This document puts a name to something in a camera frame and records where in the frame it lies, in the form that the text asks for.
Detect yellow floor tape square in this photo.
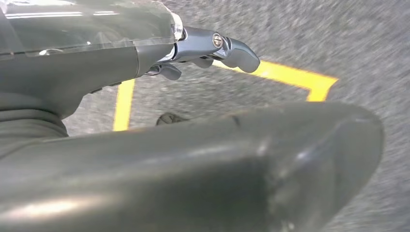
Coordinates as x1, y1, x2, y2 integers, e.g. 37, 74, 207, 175
113, 59, 339, 132

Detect dark rounded robot foot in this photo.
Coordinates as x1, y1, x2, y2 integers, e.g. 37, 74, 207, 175
156, 112, 190, 126

